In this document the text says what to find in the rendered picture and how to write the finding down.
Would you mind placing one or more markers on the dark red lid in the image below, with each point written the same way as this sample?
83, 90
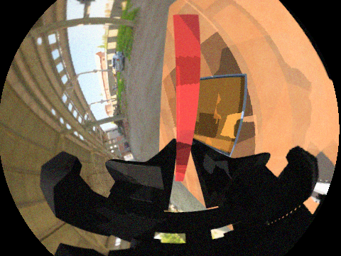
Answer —
187, 51

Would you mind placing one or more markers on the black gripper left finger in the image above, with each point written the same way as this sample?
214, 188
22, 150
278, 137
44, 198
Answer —
157, 172

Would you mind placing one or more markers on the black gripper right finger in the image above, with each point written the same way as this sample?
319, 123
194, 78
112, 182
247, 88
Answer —
216, 172

